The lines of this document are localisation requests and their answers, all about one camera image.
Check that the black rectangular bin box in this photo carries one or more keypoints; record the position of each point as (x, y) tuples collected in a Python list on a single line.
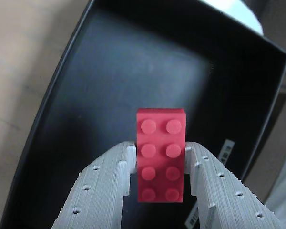
[(133, 59)]

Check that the red lego brick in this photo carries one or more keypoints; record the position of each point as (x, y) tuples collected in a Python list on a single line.
[(160, 143)]

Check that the white barcode label sticker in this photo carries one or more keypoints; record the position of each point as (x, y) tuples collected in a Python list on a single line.
[(193, 215), (226, 152)]

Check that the white plastic gripper finger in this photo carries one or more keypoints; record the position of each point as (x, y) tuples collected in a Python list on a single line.
[(228, 202), (102, 190)]

